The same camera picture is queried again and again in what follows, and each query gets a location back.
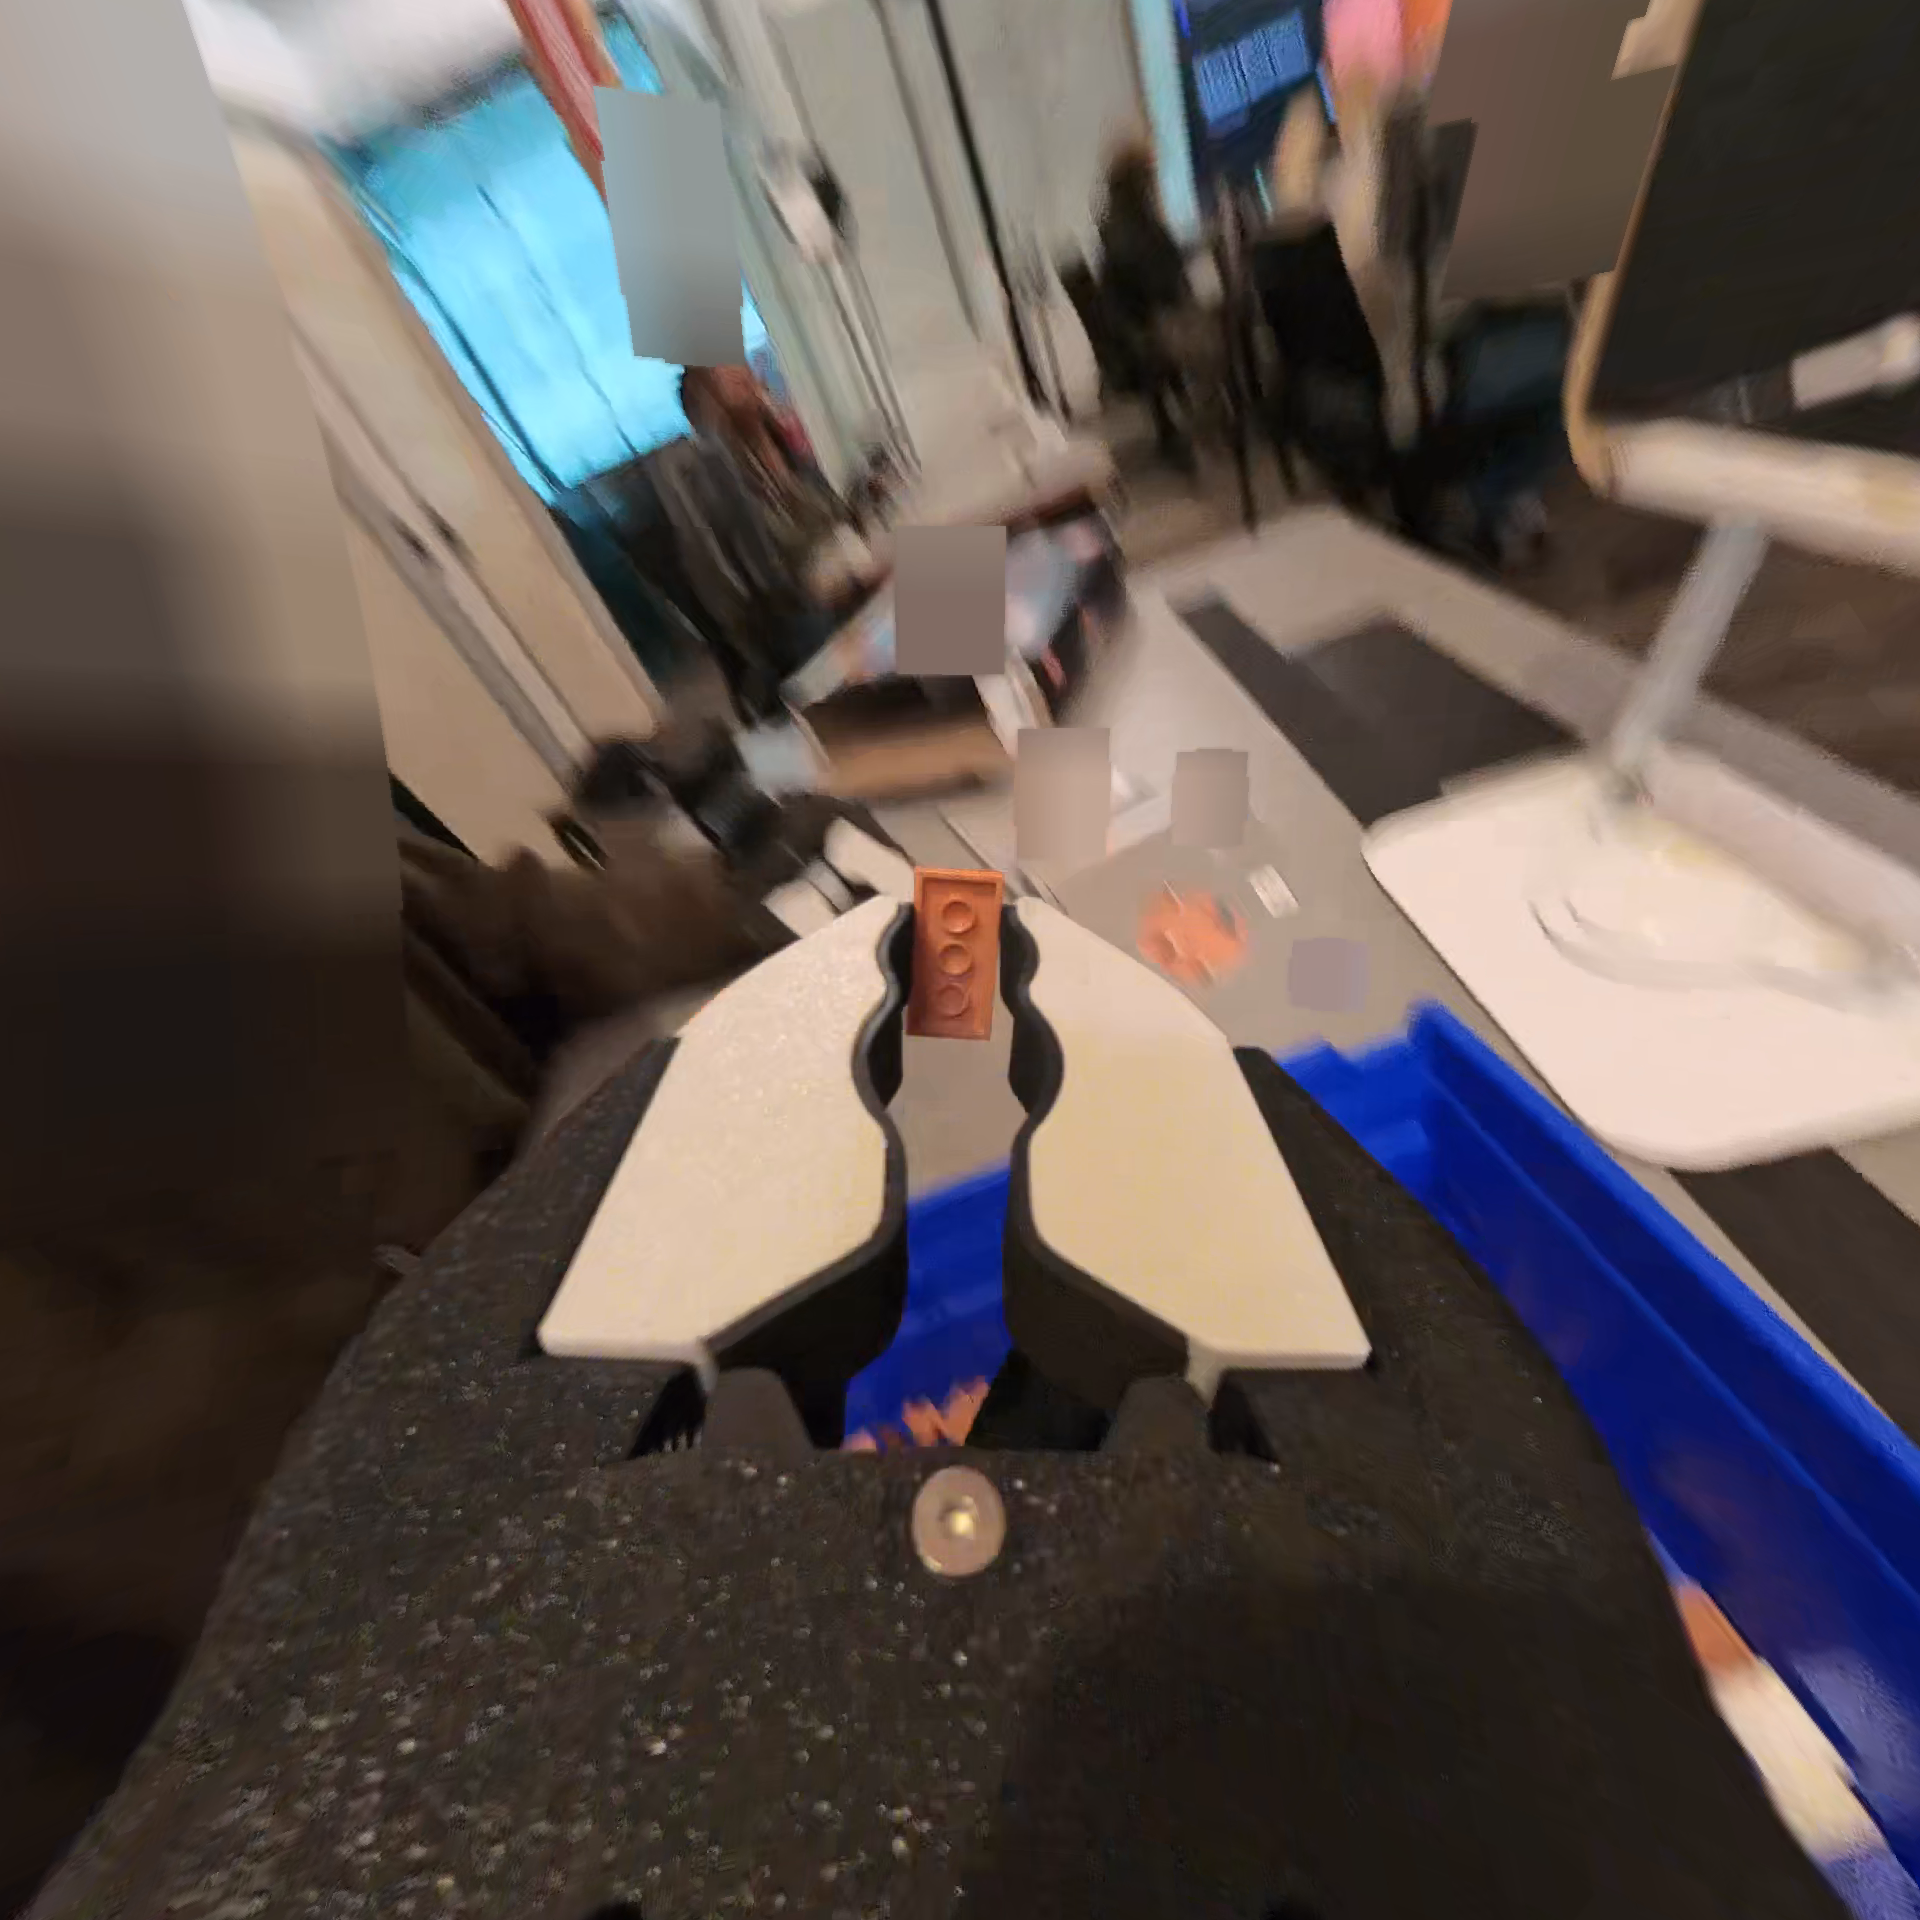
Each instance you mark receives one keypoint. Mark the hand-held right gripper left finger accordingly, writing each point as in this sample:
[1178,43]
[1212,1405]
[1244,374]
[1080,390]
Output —
[751,1157]

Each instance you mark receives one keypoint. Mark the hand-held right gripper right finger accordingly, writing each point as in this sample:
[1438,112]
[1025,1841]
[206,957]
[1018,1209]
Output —
[1187,1157]

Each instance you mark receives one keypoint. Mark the small orange lego brick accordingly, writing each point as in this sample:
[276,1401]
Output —
[955,954]

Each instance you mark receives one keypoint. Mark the large blue plastic bin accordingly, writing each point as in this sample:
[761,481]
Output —
[1621,1320]

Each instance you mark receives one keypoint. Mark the lego instruction booklet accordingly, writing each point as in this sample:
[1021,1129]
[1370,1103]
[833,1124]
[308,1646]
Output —
[1201,931]

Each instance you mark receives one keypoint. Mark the brown hooded jacket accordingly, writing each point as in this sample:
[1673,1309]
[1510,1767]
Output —
[571,916]

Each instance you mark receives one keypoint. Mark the white flat stand base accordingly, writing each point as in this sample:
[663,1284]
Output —
[1680,961]

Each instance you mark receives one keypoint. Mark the black board with wooden rim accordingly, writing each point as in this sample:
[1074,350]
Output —
[1771,210]

